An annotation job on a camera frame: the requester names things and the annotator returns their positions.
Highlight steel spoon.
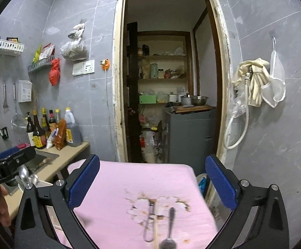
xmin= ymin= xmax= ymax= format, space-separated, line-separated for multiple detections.
xmin=159 ymin=207 xmax=177 ymax=249
xmin=18 ymin=165 xmax=39 ymax=189

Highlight steel utensil with loop handle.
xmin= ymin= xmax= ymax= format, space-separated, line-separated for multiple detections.
xmin=143 ymin=201 xmax=156 ymax=243

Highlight steel sink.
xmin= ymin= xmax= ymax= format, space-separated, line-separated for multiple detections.
xmin=4 ymin=151 xmax=59 ymax=195

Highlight dark soy sauce bottle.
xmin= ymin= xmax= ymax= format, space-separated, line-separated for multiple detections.
xmin=33 ymin=110 xmax=46 ymax=149

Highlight large oil jug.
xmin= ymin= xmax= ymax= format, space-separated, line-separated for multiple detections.
xmin=64 ymin=107 xmax=82 ymax=147

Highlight orange sauce packet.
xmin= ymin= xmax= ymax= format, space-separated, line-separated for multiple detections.
xmin=54 ymin=119 xmax=67 ymax=150

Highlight pink floral tablecloth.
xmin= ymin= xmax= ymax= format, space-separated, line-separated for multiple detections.
xmin=74 ymin=161 xmax=218 ymax=248

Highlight grey cabinet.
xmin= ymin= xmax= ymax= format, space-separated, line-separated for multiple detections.
xmin=162 ymin=108 xmax=216 ymax=175

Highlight red plastic bag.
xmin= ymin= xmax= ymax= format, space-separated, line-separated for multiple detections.
xmin=49 ymin=58 xmax=60 ymax=86

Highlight steel bowl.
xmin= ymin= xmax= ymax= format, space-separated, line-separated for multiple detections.
xmin=192 ymin=96 xmax=208 ymax=106

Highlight white mesh bag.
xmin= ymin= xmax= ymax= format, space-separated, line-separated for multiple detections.
xmin=261 ymin=34 xmax=286 ymax=108

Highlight green box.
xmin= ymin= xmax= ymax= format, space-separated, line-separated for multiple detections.
xmin=139 ymin=94 xmax=157 ymax=105

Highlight clear bag of dried goods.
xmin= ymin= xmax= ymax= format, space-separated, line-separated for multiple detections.
xmin=59 ymin=20 xmax=88 ymax=61

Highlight orange plug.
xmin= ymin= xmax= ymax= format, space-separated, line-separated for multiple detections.
xmin=100 ymin=59 xmax=110 ymax=71

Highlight white wall box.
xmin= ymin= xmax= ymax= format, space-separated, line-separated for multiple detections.
xmin=17 ymin=80 xmax=32 ymax=103

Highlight grey wall shelf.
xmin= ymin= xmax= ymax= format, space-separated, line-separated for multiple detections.
xmin=27 ymin=55 xmax=55 ymax=73

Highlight white wall basket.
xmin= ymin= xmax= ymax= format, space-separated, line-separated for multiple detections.
xmin=0 ymin=39 xmax=24 ymax=56

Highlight white wall outlet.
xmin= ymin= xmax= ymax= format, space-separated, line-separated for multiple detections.
xmin=72 ymin=60 xmax=95 ymax=76

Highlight white hose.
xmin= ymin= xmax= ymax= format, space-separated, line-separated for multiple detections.
xmin=223 ymin=68 xmax=252 ymax=150

